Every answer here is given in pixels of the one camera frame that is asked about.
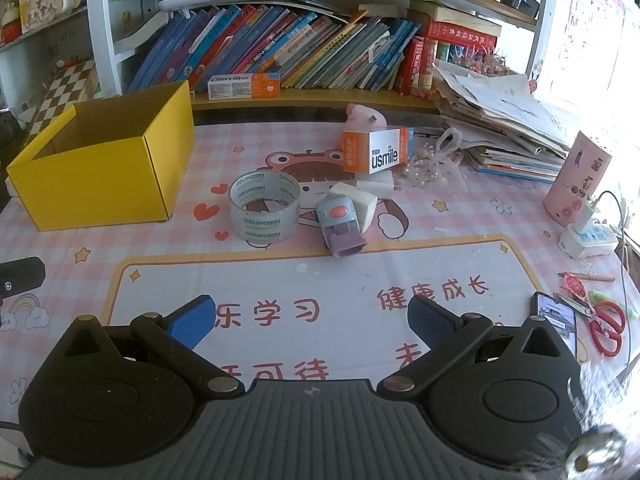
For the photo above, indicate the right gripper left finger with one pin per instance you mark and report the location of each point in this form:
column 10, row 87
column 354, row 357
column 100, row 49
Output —
column 170, row 341

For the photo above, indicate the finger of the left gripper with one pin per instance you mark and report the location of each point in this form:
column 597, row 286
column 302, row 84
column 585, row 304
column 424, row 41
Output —
column 21, row 275

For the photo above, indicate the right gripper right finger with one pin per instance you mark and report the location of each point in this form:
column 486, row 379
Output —
column 451, row 339

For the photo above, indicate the white sponge block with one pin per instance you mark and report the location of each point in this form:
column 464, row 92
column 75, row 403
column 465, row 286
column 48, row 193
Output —
column 364, row 202

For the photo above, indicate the clear tape roll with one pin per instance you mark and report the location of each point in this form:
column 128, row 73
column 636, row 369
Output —
column 264, row 206

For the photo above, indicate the grey blue stamp toy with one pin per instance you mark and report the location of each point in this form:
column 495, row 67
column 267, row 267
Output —
column 339, row 226

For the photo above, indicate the white power adapter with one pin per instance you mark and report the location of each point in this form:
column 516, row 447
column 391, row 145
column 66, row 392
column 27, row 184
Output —
column 381, row 184

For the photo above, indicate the pearl bead bag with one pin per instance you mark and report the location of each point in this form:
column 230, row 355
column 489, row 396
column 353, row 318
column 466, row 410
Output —
column 434, row 163

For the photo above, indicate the orange white usmile box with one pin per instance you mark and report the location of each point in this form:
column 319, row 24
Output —
column 372, row 152

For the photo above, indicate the black smartphone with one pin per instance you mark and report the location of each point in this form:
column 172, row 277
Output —
column 559, row 315

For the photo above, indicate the yellow cardboard box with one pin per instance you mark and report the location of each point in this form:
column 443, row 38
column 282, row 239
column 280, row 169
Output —
column 108, row 161

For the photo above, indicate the red scissors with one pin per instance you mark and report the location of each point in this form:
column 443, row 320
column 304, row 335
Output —
column 608, row 326

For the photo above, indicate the pink cartoon desk mat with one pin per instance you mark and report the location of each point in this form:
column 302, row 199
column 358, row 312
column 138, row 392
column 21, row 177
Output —
column 291, row 310

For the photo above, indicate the white power strip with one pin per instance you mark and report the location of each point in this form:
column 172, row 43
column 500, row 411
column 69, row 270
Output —
column 587, row 236

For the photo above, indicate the wooden chessboard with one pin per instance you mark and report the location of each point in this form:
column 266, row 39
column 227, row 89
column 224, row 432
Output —
column 71, row 85

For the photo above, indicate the pink cylinder container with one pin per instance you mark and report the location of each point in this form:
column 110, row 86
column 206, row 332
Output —
column 578, row 178

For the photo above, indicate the stack of papers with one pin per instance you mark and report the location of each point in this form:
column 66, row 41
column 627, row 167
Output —
column 505, row 130

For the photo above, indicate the pink plush pig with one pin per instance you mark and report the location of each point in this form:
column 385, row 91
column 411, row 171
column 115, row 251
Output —
column 361, row 118

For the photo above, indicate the toothpaste box on shelf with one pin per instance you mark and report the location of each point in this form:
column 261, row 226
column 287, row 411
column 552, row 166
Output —
column 244, row 86

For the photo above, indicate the red dictionary books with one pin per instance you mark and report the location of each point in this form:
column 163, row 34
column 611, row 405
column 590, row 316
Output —
column 452, row 36

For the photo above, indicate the row of leaning books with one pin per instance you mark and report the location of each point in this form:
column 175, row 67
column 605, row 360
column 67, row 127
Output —
column 299, row 47

